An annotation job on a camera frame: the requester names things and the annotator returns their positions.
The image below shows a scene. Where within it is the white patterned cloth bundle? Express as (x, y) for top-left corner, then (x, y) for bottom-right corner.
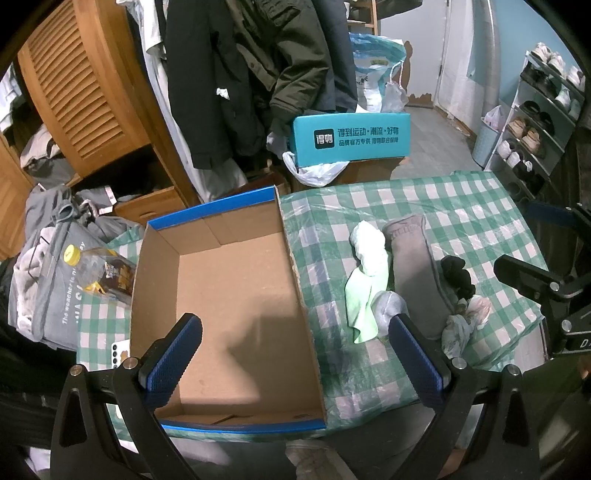
(441, 295), (493, 359)

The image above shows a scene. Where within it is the light blue plastic bag bundle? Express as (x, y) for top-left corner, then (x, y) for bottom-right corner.
(372, 291), (409, 338)

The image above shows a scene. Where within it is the black sock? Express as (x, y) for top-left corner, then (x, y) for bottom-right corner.
(440, 255), (476, 301)

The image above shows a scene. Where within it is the grey fleece towel roll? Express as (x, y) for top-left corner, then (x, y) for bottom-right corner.
(384, 215), (458, 340)

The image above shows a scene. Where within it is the light green cloth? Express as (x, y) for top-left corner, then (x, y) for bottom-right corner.
(345, 267), (389, 344)

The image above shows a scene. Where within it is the white sock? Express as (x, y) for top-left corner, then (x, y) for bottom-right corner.
(349, 221), (389, 277)

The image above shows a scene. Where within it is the white smartphone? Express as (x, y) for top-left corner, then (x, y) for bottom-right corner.
(111, 339), (130, 368)

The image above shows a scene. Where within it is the green checkered tablecloth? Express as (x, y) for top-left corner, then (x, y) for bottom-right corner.
(77, 172), (543, 441)

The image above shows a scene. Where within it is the light blue waste bin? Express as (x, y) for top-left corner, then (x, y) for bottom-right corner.
(472, 117), (499, 168)

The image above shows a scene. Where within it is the plastic bottle yellow cap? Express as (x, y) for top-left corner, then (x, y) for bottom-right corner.
(63, 244), (135, 305)

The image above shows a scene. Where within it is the shoe rack with shoes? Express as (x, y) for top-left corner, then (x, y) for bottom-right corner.
(485, 42), (586, 201)

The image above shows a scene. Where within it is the blue-rimmed cardboard box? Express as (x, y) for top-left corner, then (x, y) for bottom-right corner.
(130, 187), (325, 439)

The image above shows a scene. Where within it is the blue white shopping bag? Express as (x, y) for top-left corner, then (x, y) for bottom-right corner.
(349, 33), (408, 113)

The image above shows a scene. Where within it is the white plastic bag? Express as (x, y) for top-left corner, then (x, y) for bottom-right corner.
(281, 151), (349, 188)

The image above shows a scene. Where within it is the teal shoe box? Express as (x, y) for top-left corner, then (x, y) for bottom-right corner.
(290, 112), (411, 168)

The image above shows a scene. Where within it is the wooden louvered cabinet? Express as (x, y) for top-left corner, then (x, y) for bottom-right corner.
(0, 0), (199, 259)

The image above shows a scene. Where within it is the black hanging jacket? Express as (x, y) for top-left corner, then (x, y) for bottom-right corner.
(155, 1), (358, 170)

